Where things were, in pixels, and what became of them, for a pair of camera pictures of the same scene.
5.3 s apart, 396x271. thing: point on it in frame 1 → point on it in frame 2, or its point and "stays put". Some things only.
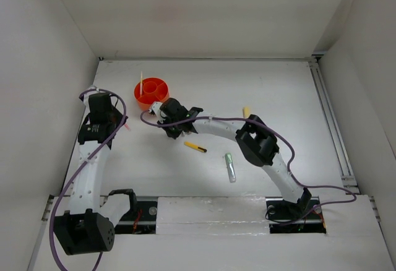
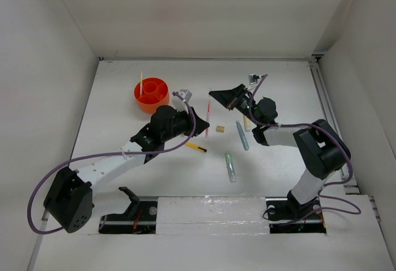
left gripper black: x=119 y=115 → x=187 y=117
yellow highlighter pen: x=141 y=85 stays put
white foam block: x=215 y=215 stays put
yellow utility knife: x=195 y=146 stays put
